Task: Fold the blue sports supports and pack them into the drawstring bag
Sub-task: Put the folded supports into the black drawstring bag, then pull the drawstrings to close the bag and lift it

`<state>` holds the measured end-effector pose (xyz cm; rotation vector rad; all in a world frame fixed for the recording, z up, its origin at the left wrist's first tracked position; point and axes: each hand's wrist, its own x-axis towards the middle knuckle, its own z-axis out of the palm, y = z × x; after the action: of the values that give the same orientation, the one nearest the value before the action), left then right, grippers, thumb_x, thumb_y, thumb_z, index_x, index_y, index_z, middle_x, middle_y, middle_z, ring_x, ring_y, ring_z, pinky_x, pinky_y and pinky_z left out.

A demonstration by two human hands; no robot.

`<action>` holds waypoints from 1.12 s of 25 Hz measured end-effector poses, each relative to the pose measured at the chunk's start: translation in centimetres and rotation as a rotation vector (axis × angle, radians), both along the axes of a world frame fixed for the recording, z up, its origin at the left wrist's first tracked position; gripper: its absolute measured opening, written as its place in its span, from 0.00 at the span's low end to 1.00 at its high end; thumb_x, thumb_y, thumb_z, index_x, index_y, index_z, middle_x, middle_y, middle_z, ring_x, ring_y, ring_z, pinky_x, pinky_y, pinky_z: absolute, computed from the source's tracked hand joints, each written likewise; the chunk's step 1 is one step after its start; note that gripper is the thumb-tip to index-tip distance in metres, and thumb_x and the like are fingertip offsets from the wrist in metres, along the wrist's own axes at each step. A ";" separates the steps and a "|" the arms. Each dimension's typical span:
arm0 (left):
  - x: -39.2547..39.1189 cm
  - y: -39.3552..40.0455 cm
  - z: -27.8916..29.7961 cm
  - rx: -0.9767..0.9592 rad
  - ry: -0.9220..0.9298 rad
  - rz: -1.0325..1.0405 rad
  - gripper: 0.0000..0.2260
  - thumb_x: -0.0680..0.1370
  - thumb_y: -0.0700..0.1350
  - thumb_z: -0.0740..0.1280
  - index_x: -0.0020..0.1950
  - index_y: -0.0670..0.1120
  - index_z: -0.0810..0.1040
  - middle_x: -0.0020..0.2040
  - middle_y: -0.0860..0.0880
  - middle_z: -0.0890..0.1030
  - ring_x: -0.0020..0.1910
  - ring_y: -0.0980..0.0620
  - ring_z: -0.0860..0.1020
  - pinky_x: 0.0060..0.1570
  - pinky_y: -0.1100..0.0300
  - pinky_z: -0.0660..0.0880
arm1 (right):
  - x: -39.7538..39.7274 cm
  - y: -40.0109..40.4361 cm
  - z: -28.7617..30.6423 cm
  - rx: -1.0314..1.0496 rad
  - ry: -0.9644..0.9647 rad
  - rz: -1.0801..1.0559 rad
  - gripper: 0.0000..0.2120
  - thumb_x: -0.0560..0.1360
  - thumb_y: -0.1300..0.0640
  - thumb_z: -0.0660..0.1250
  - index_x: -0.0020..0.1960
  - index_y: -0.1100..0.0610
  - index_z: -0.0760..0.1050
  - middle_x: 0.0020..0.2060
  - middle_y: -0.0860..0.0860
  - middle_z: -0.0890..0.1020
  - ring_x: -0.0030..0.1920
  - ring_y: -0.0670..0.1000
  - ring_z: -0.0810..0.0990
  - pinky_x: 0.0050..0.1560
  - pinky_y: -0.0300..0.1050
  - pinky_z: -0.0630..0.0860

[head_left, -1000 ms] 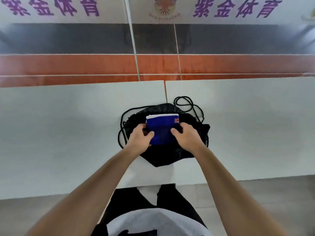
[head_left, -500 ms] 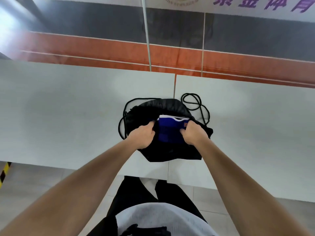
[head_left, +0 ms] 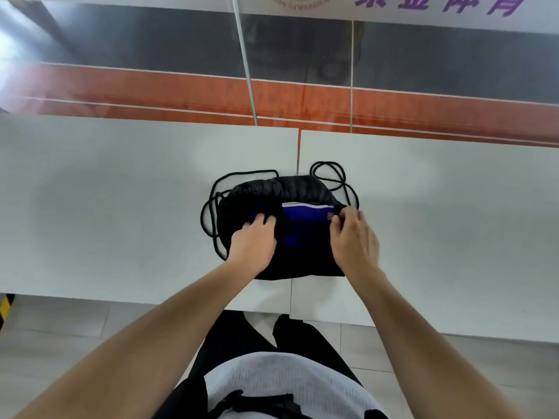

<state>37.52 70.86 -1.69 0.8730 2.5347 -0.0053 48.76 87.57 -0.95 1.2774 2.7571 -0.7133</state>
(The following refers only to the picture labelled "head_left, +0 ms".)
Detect black drawstring bag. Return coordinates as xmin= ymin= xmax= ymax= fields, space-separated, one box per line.
xmin=217 ymin=175 xmax=348 ymax=281

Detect person's right forearm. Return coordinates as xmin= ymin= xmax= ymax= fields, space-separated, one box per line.
xmin=347 ymin=268 xmax=530 ymax=419

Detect yellow black hazard tape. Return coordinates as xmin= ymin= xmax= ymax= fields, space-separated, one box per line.
xmin=0 ymin=293 xmax=16 ymax=333

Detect person's left forearm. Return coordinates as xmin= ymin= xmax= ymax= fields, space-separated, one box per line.
xmin=13 ymin=258 xmax=257 ymax=419

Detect blue and white garment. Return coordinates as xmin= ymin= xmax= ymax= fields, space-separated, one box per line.
xmin=251 ymin=201 xmax=335 ymax=248

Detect person's left hand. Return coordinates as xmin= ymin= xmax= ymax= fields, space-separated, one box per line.
xmin=227 ymin=213 xmax=278 ymax=278

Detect grey metal pole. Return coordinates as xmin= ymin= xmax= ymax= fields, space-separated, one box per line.
xmin=230 ymin=0 xmax=259 ymax=126

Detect black strap pouch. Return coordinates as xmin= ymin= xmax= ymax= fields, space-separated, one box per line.
xmin=152 ymin=374 xmax=316 ymax=419

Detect white banner with purple print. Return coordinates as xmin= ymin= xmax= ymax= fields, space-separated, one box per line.
xmin=236 ymin=0 xmax=559 ymax=36

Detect person's right hand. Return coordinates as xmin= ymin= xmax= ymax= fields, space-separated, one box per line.
xmin=329 ymin=206 xmax=381 ymax=282

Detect white shirt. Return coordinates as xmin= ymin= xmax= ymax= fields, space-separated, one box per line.
xmin=204 ymin=351 xmax=390 ymax=419

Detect black trousers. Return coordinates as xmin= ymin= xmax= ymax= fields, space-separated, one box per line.
xmin=187 ymin=310 xmax=364 ymax=391

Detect black drawstring cord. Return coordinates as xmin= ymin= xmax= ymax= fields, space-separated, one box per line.
xmin=309 ymin=161 xmax=360 ymax=210
xmin=200 ymin=169 xmax=280 ymax=261

